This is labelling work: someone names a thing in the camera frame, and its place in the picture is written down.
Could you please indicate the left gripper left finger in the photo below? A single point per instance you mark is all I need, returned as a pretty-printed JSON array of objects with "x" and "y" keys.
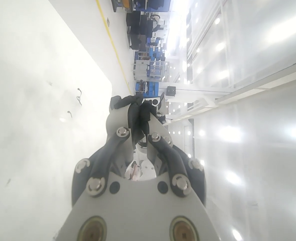
[{"x": 101, "y": 156}]

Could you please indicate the thin black zip tie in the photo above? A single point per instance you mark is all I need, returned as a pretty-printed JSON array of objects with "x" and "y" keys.
[
  {"x": 79, "y": 101},
  {"x": 69, "y": 114}
]

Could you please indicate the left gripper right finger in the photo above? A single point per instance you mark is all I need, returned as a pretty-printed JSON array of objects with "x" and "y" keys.
[{"x": 174, "y": 163}]

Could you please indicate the small black box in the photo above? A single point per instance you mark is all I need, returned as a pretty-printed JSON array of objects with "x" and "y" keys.
[{"x": 171, "y": 91}]

